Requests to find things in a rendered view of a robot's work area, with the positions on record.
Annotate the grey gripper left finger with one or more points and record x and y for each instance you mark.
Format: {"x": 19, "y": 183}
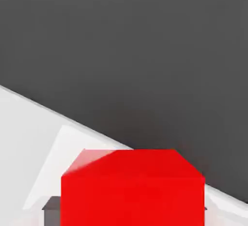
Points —
{"x": 52, "y": 212}

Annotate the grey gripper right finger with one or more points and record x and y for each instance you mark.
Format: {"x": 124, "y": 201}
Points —
{"x": 207, "y": 216}

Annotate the small red cube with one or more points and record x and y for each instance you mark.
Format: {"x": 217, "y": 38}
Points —
{"x": 133, "y": 191}

